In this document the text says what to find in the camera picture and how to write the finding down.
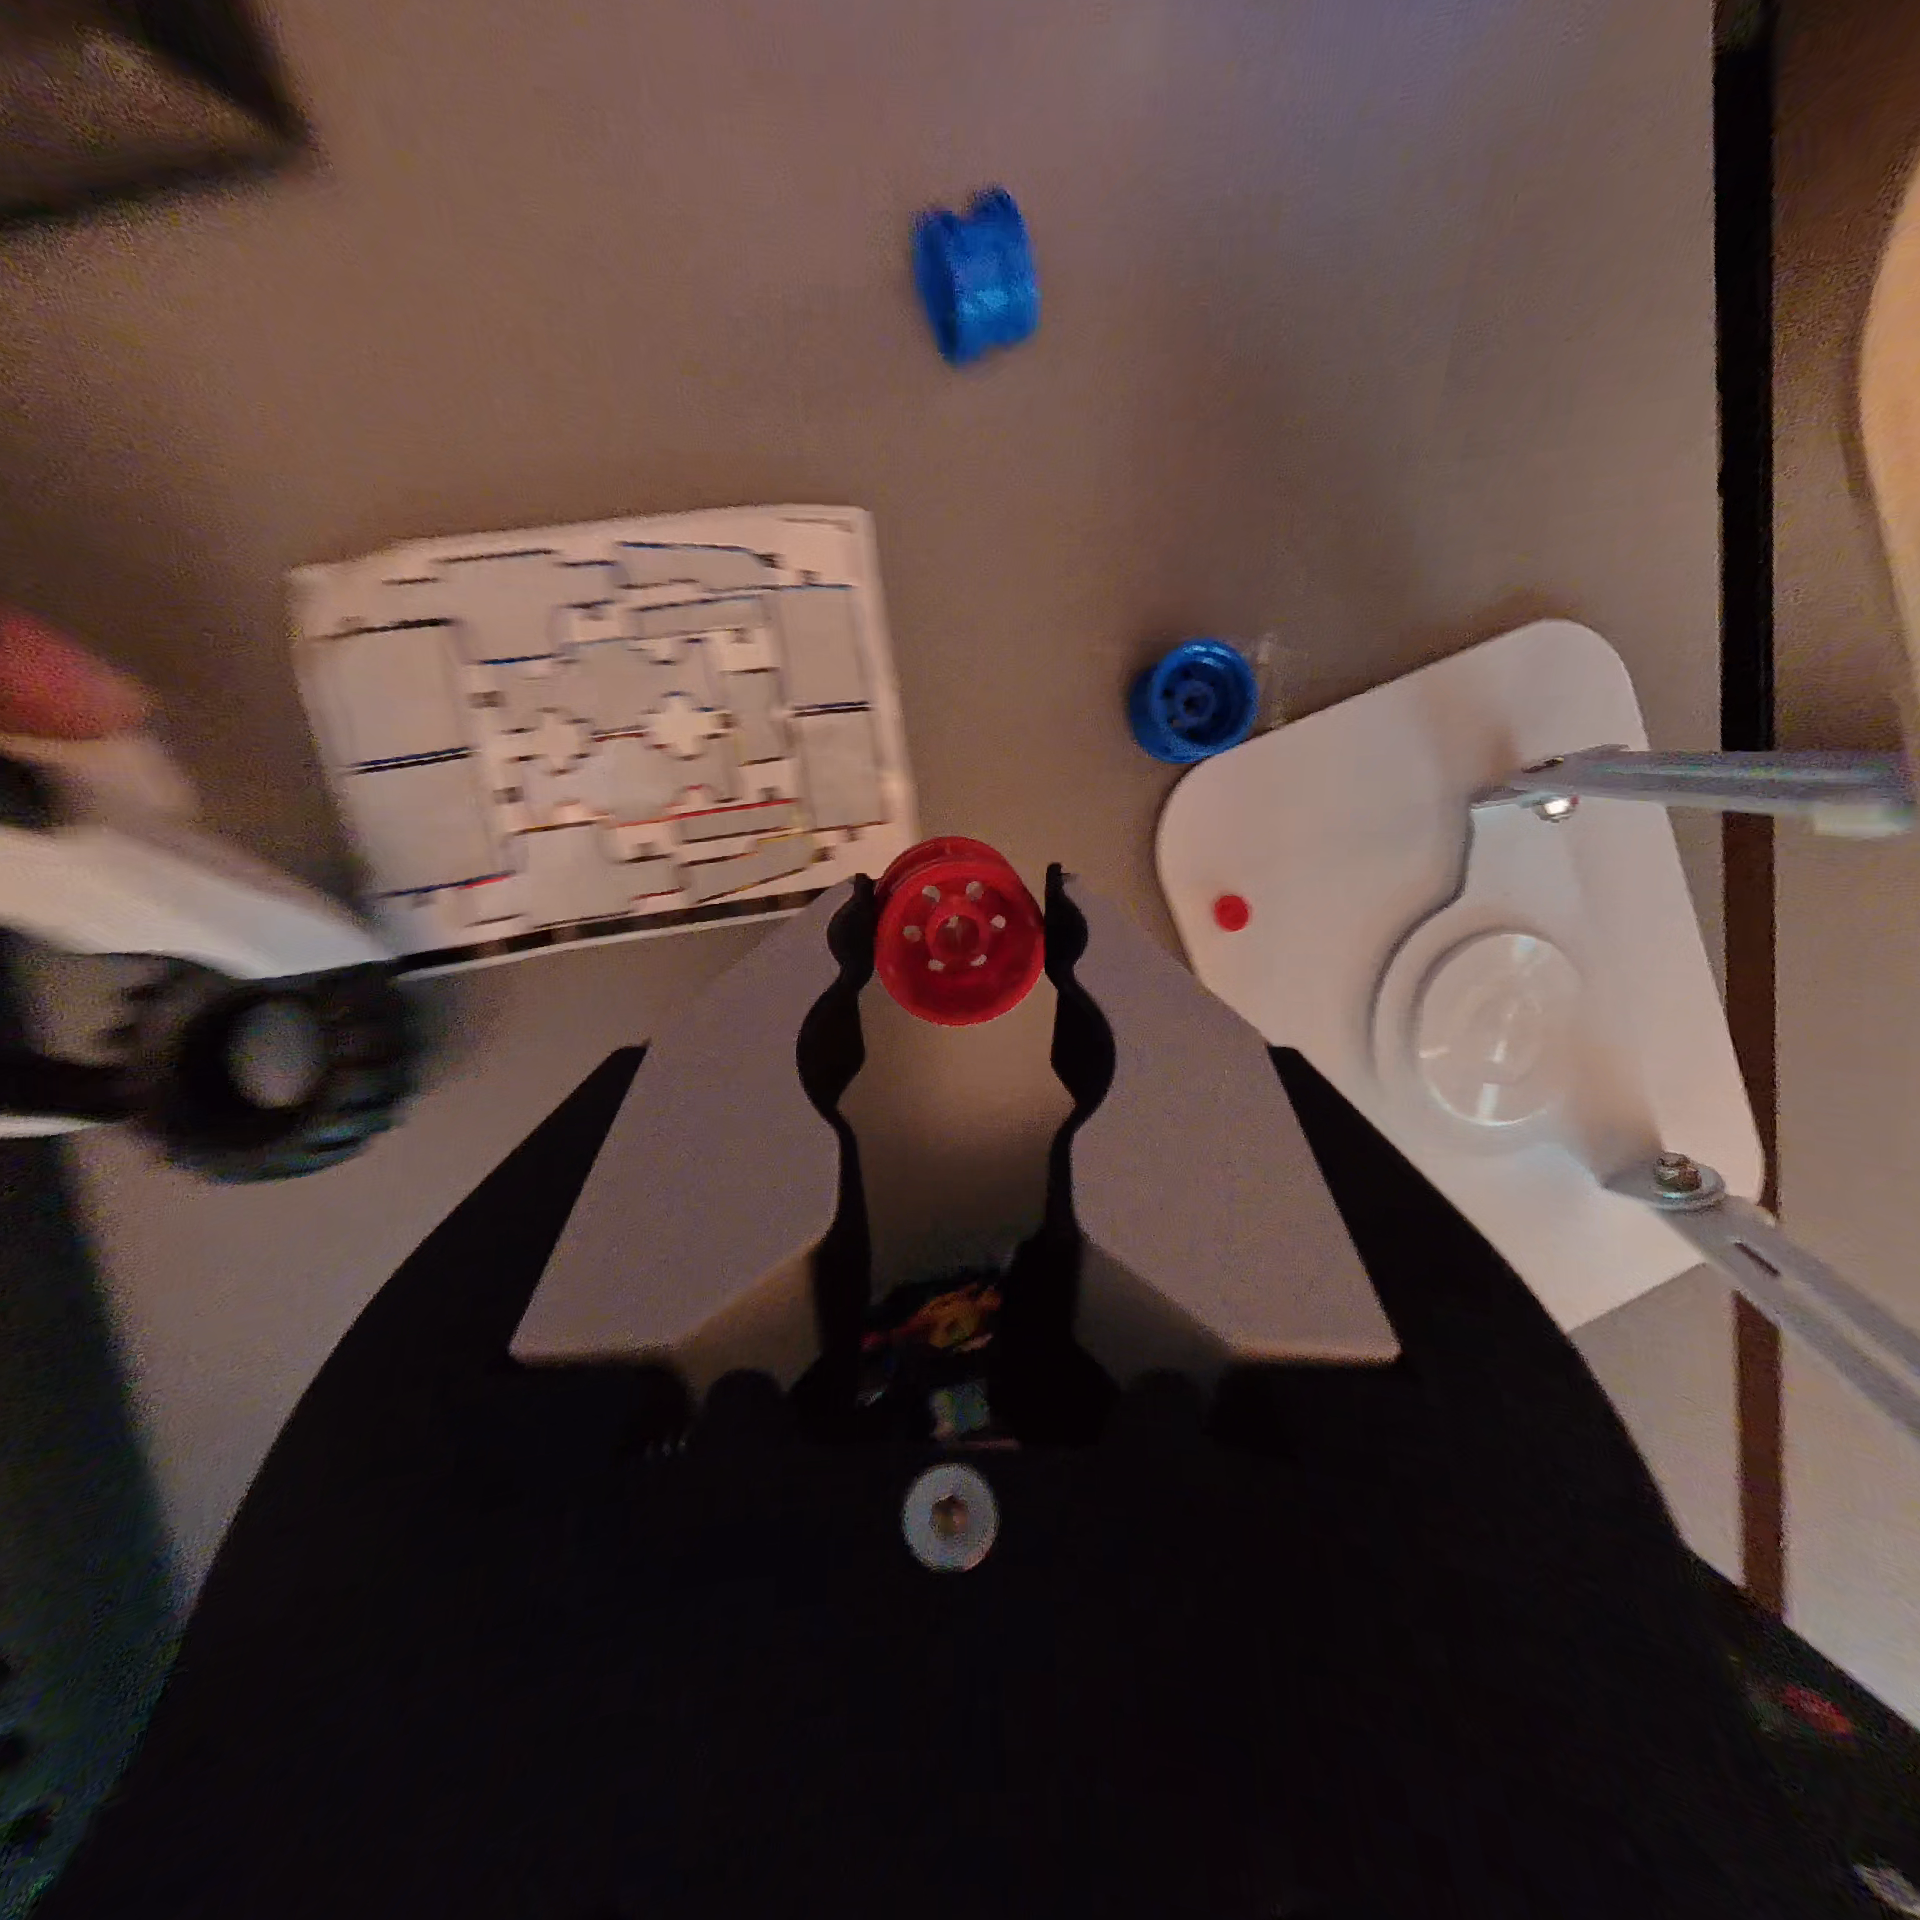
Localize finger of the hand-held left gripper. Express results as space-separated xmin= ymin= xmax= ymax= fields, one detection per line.
xmin=0 ymin=815 xmax=397 ymax=977

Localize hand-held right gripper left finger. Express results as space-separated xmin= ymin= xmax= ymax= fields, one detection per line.
xmin=510 ymin=885 xmax=870 ymax=1411

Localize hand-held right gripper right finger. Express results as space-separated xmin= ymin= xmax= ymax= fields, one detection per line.
xmin=1036 ymin=871 xmax=1402 ymax=1411

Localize black rubber tire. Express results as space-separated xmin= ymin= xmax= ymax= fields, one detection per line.
xmin=144 ymin=953 xmax=427 ymax=1180

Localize blue black brick truck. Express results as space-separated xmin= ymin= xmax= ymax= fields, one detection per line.
xmin=854 ymin=1268 xmax=1020 ymax=1438

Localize small red wheel hub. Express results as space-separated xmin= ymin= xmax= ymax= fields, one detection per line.
xmin=876 ymin=838 xmax=1041 ymax=1031

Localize white sticker sheet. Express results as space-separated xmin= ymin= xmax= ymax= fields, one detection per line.
xmin=287 ymin=506 xmax=918 ymax=937

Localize grey desk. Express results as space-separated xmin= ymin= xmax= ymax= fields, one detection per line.
xmin=0 ymin=0 xmax=1920 ymax=1681

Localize person's left hand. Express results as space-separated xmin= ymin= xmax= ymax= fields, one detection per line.
xmin=0 ymin=611 xmax=152 ymax=751

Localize white book stand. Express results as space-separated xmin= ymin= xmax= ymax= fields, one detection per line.
xmin=1155 ymin=167 xmax=1920 ymax=1442

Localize blue wheel hub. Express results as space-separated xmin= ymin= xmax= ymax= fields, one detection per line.
xmin=914 ymin=186 xmax=1041 ymax=367
xmin=1129 ymin=639 xmax=1258 ymax=766

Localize dark perforated panel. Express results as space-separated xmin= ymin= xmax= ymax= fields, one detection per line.
xmin=0 ymin=1138 xmax=183 ymax=1920

